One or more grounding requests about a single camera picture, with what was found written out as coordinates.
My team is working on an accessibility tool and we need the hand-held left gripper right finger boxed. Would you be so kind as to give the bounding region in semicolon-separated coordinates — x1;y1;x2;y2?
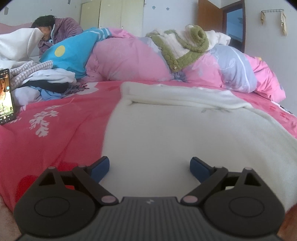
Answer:
180;157;263;206

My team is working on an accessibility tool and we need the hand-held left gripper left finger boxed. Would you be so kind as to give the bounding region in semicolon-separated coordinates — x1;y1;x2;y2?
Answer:
38;156;118;206

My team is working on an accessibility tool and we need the white knit sweater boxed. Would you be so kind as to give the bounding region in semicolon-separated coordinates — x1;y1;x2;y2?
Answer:
101;82;297;211

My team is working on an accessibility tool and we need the pink floral bedsheet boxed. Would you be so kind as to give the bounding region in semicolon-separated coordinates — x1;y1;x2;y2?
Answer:
0;80;297;216

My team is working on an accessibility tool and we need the light blue garment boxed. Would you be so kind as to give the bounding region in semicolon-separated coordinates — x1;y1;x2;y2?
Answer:
39;87;70;100

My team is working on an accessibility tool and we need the black garment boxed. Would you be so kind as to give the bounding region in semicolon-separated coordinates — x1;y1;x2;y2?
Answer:
19;80;70;94

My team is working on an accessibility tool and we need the pink grey floral quilt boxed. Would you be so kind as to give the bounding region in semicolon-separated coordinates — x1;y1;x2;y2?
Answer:
80;28;286;102

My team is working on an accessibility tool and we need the blue cartoon quilt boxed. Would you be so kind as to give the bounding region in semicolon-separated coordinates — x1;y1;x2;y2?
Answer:
39;27;113;79

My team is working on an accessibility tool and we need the black smartphone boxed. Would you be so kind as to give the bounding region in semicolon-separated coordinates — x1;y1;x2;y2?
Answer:
0;68;17;126

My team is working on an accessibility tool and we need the green-trimmed fleece jacket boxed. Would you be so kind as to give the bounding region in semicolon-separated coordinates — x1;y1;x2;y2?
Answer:
146;24;231;72

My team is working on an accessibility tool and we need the white hoodie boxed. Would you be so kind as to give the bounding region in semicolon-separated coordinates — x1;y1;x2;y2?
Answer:
0;27;44;62

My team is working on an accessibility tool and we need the cream wardrobe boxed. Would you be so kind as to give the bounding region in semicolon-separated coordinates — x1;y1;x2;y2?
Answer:
81;0;144;37

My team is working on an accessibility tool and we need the wooden door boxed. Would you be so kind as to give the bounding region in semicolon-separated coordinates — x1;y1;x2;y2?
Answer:
198;0;246;53

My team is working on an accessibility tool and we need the pink pillow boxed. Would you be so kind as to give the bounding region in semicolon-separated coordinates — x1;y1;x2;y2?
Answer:
0;22;33;35

